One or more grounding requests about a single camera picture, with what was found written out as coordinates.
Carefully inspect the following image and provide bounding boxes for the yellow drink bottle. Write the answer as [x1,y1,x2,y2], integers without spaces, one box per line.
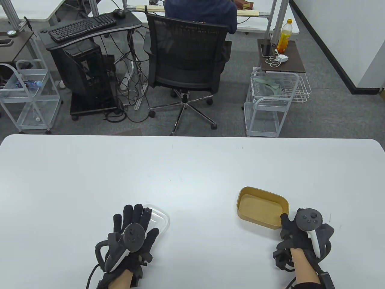
[276,19,293,53]

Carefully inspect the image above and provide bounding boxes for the white wire cart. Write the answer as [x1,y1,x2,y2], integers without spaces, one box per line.
[0,59,63,134]
[244,67,300,138]

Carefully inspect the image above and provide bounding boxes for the person's right forearm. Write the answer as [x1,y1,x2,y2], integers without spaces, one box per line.
[290,248,321,285]

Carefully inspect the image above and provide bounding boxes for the person's right hand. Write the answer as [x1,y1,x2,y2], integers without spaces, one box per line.
[273,213,335,271]

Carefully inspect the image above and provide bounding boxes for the beige wooden board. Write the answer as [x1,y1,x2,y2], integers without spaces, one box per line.
[134,4,260,16]

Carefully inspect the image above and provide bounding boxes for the white charger with cable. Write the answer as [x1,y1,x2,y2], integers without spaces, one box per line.
[265,54,289,68]

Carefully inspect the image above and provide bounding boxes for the black and white controller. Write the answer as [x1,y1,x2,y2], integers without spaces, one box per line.
[296,208,322,258]
[105,223,145,273]

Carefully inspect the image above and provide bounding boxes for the white rounded table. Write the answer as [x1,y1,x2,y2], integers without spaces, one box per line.
[0,0,65,21]

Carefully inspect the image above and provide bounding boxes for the white table with metal frame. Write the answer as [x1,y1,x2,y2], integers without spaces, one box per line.
[87,0,300,34]

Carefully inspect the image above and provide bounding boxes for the black computer desk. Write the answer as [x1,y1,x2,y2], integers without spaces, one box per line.
[38,11,143,80]

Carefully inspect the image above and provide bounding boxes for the person's left hand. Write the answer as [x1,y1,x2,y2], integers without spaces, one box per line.
[96,204,160,285]

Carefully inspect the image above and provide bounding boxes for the white wire basket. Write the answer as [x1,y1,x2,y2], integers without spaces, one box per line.
[283,72,312,103]

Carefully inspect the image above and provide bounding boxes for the black computer tower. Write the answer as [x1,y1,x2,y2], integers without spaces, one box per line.
[50,39,118,121]

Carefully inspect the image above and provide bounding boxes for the person's left forearm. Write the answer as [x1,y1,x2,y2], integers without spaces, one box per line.
[109,269,134,289]

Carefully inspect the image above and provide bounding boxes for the pale green cloth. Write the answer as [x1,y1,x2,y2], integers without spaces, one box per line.
[254,77,289,94]

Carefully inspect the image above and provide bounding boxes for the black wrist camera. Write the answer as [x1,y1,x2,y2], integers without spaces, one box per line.
[318,272,336,289]

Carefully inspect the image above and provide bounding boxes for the tangle of black cables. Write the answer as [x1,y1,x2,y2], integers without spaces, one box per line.
[102,30,151,123]

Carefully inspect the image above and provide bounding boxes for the brown takeout box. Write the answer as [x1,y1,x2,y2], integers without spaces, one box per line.
[236,186,290,230]

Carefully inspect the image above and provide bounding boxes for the black mesh office chair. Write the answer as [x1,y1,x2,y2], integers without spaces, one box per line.
[143,14,233,136]

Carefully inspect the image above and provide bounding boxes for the aluminium frame post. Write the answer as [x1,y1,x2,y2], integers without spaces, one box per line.
[0,0,27,30]
[264,0,290,45]

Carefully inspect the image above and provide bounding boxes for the black keyboard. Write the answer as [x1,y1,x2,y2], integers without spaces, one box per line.
[48,13,117,42]

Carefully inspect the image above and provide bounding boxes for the clear plastic lid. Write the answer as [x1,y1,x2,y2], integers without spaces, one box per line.
[144,204,170,238]

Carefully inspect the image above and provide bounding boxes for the brown side table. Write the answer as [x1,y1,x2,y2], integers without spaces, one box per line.
[257,39,306,73]
[0,30,35,64]

